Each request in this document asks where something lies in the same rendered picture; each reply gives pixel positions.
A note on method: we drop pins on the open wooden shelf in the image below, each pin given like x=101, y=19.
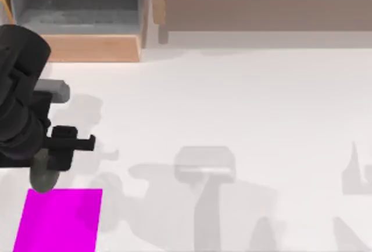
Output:
x=261, y=8

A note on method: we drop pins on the flat magenta square mat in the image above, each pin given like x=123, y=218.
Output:
x=58, y=220

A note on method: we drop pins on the grey pierced drawer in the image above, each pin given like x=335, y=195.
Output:
x=78, y=5

